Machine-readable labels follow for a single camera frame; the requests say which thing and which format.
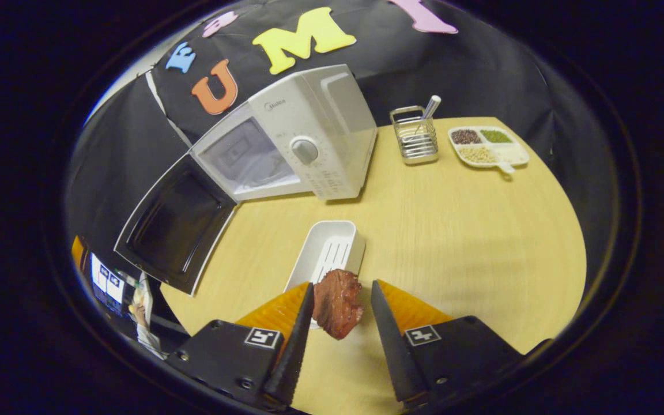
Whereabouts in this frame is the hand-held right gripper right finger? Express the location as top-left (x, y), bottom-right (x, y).
top-left (371, 280), bottom-right (531, 404)

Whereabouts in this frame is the brown meat slice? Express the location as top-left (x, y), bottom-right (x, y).
top-left (312, 269), bottom-right (364, 341)

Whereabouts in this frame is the white-handled utensil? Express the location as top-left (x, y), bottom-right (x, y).
top-left (410, 95), bottom-right (442, 140)

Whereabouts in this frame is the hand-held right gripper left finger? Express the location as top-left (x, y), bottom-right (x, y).
top-left (165, 282), bottom-right (315, 411)

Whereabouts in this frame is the metal wire utensil holder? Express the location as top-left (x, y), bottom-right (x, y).
top-left (390, 105), bottom-right (440, 166)

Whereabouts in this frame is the white microwave oven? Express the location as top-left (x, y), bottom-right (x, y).
top-left (114, 63), bottom-right (378, 296)

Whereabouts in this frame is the white divided plate with beans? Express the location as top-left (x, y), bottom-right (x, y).
top-left (447, 126), bottom-right (530, 175)

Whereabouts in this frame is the black backdrop cloth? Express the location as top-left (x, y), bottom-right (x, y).
top-left (67, 0), bottom-right (603, 277)

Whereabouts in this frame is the white rectangular tray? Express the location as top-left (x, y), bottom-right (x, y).
top-left (284, 220), bottom-right (366, 329)

